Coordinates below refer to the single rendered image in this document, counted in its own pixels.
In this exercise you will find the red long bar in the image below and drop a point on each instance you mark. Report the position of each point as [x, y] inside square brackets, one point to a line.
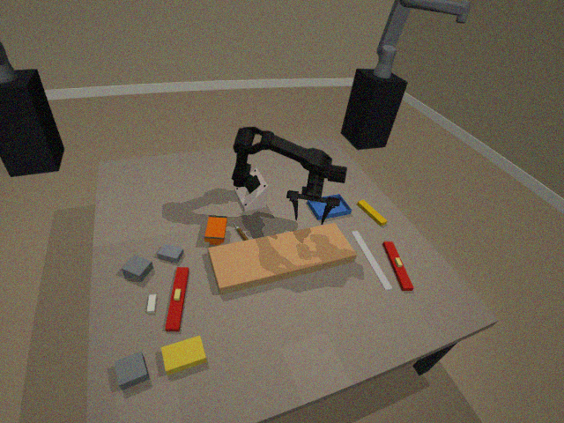
[174, 315]
[398, 267]

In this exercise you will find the tan rectangular panel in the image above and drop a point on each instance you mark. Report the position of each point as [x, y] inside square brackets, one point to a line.
[277, 257]

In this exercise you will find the blue shallow tray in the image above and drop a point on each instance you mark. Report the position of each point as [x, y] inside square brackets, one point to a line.
[318, 208]

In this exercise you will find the brown wooden-handled awl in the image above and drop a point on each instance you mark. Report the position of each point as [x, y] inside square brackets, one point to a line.
[244, 237]

